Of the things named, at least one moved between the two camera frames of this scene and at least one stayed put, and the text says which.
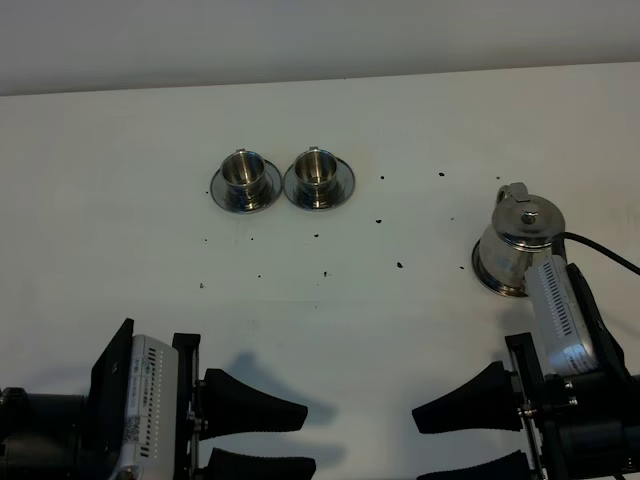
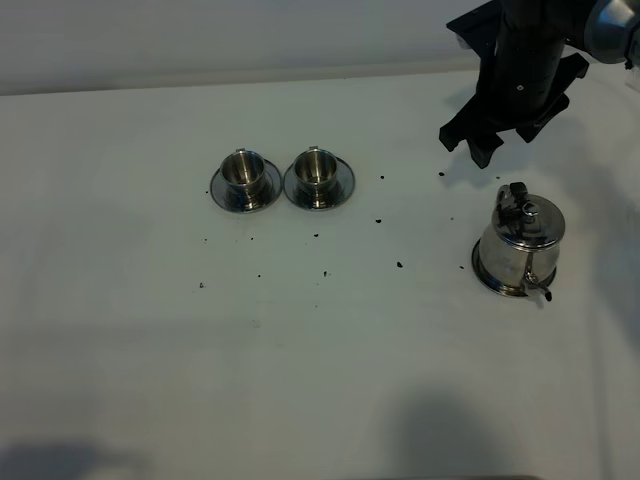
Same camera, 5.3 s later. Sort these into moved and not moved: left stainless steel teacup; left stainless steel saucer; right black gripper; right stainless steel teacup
Moved: right black gripper
Not moved: left stainless steel teacup; right stainless steel teacup; left stainless steel saucer
